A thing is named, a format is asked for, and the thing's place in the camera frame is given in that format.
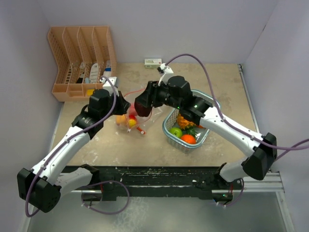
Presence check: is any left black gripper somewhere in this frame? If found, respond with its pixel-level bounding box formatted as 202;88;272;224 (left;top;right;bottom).
100;90;130;120

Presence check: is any dark purple fruit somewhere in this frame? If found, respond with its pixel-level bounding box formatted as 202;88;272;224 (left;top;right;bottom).
134;102;152;117

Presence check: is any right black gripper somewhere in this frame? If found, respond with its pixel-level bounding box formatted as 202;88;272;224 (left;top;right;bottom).
137;80;182;109

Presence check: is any yellow sponge block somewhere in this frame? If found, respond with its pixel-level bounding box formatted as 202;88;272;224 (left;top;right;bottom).
86;89;95;96

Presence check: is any pink peach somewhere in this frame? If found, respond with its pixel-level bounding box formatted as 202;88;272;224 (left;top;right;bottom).
129;108;137;116

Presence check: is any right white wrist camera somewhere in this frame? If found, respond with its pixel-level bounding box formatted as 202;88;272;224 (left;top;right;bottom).
157;63;174;86

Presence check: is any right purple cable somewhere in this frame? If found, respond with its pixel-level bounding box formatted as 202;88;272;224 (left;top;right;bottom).
165;53;309;208

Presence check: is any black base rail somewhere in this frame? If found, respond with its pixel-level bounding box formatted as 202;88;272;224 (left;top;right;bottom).
78;166;243;202

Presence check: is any yellow peach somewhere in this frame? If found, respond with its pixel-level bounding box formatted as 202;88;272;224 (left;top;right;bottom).
115;115;127;126

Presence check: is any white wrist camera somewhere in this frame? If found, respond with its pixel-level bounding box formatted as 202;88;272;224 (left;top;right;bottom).
99;75;119;95
157;63;174;86

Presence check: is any green lime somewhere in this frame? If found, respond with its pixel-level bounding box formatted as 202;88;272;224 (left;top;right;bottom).
169;127;183;138

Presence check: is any white pack in organizer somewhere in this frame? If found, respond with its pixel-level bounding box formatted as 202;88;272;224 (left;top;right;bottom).
89;63;99;84

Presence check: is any blue plastic basket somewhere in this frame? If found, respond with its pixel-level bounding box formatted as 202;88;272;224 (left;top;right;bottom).
162;89;222;155

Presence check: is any white blue bottle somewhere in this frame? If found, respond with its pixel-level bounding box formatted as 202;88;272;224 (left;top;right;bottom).
100;60;112;84

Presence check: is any orange file organizer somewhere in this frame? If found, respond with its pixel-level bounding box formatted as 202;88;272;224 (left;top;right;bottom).
47;26;117;102

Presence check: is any clear orange-zip bag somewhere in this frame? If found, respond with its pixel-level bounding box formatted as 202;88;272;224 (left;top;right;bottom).
115;88;164;135

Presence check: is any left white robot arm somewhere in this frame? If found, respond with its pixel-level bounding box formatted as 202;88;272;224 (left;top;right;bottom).
17;89;130;217

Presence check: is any small green white box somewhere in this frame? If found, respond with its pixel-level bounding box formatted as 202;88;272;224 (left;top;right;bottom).
144;58;162;69

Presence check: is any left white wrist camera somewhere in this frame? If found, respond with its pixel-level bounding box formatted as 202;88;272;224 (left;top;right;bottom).
99;75;119;95

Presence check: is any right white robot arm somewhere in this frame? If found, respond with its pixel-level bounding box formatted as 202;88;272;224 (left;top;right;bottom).
134;76;277;189

